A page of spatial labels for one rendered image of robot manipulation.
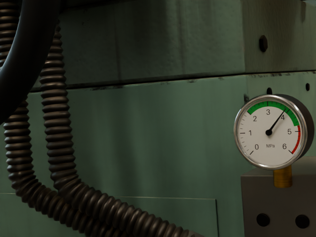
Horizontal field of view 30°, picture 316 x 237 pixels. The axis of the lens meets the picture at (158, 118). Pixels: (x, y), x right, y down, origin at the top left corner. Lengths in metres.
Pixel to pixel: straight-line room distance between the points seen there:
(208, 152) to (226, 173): 0.03
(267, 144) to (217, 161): 0.10
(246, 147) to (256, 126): 0.02
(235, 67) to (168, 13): 0.09
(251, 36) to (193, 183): 0.16
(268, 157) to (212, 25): 0.15
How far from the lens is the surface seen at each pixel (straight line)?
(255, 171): 0.55
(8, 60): 0.47
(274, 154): 0.50
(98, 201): 0.51
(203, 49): 0.58
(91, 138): 0.65
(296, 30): 0.74
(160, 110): 0.61
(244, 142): 0.50
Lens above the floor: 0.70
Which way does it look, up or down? 3 degrees down
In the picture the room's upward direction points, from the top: 4 degrees counter-clockwise
